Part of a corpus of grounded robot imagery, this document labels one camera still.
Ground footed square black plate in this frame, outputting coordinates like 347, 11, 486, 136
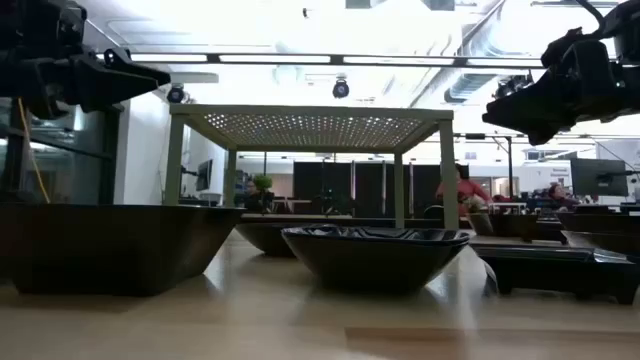
467, 211, 569, 245
469, 243, 640, 306

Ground black spotlight cluster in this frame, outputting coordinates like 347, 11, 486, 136
492, 72, 535, 101

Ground small deep square black bowl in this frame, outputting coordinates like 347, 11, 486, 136
556, 211, 640, 234

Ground round wavy black bowl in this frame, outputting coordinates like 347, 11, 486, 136
280, 223, 471, 295

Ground black stand pole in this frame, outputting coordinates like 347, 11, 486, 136
464, 132, 514, 199

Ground large square black bowl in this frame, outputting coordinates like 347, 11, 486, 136
0, 202, 247, 297

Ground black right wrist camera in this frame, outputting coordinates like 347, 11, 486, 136
542, 27, 601, 71

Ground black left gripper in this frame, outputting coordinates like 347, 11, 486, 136
0, 47, 172, 121

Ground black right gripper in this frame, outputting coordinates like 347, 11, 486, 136
482, 39, 640, 147

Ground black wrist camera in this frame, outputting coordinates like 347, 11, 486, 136
49, 2, 89, 51
542, 27, 601, 71

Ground black computer monitor on arm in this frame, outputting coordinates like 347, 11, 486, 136
569, 158, 640, 198

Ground hanging yellow cable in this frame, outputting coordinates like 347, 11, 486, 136
17, 97, 51, 205

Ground oval wavy black plate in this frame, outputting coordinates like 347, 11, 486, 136
234, 221, 321, 259

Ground black partition panels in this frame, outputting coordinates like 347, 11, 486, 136
292, 160, 442, 217

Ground green potted plant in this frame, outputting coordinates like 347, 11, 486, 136
252, 173, 275, 194

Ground dark glass cabinet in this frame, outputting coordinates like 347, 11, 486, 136
0, 97, 124, 206

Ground wall-mounted black monitor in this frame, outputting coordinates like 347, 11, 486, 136
194, 158, 214, 193

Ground wavy square black plate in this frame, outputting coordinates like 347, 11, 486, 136
560, 229, 640, 257

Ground green perforated metal shelf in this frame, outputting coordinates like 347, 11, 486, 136
163, 103, 460, 231

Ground long ceiling light rail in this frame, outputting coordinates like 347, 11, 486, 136
94, 49, 551, 70

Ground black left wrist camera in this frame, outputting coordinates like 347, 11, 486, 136
49, 2, 89, 51

